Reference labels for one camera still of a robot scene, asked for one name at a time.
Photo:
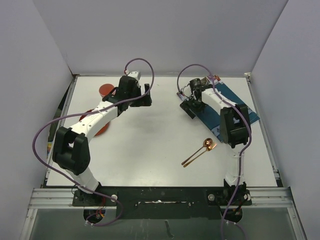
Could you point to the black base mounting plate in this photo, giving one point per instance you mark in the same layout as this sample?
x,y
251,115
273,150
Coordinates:
x,y
179,211

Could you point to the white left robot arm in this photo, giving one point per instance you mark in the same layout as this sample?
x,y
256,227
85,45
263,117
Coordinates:
x,y
71,147

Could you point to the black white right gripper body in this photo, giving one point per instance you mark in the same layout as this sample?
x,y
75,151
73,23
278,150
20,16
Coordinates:
x,y
195,105

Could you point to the copper fork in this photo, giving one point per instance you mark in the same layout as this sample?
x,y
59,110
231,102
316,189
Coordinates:
x,y
207,149

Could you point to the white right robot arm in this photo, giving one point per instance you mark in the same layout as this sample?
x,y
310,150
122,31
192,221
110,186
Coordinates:
x,y
235,168

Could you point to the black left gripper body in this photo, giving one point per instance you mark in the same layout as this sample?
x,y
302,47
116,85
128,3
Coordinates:
x,y
141,102

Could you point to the red round plate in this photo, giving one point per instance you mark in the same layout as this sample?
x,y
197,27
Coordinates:
x,y
101,131

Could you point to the blue patterned placemat cloth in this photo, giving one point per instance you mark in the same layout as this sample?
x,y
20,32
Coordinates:
x,y
225,114

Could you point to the pink plastic cup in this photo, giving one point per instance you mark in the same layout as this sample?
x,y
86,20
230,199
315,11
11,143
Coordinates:
x,y
107,89

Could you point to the aluminium front rail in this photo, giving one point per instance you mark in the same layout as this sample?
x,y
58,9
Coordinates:
x,y
46,198

